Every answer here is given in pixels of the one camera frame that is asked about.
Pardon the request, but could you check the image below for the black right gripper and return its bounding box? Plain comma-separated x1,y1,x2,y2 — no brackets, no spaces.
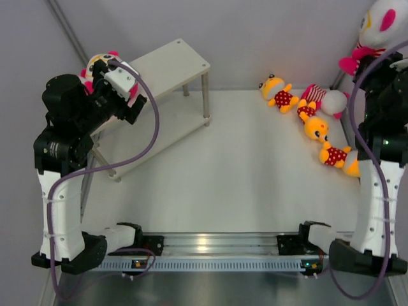
349,50,408,120

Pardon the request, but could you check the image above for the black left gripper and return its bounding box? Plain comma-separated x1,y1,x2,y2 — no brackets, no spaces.
74,62,145,135

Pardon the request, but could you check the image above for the pink panda plush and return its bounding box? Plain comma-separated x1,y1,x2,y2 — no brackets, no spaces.
78,50,140,108
337,0,402,77

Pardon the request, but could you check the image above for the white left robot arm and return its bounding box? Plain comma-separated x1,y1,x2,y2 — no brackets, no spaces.
31,59,147,275

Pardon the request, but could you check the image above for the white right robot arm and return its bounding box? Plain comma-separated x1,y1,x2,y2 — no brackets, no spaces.
297,52,407,277

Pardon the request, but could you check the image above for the white two-tier shelf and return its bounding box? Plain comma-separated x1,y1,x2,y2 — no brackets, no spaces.
82,38,210,210

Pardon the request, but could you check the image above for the right corner metal profile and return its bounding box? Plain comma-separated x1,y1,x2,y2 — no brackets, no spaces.
330,0,391,92

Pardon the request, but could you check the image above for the corner metal profile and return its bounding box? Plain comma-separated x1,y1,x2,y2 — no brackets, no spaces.
44,0,89,68
330,0,391,92

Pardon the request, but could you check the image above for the pink panda plush face-down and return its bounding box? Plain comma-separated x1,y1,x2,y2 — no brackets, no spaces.
301,84,350,119

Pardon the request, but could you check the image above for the yellow plush middle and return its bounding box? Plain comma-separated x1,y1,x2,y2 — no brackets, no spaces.
296,99,329,143

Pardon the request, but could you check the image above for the yellow plush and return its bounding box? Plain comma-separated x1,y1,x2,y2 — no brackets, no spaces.
319,142,361,178
296,99,329,143
258,74,300,113

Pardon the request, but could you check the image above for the yellow plush front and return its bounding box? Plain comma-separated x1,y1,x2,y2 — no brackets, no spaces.
319,142,361,178

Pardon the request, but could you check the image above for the yellow plush back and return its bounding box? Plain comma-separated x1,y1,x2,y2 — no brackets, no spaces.
258,74,300,113

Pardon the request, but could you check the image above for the left corner metal profile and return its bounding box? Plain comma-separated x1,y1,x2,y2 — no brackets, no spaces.
44,0,89,68

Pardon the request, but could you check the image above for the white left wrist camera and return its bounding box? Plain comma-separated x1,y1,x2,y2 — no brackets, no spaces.
103,59,140,101

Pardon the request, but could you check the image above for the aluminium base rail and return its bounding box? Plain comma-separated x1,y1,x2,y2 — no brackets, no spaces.
105,231,361,256

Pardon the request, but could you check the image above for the grey slotted cable duct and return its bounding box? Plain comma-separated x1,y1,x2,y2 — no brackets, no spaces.
92,257,306,272

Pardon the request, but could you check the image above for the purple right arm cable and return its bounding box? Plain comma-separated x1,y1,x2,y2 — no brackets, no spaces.
328,40,408,300

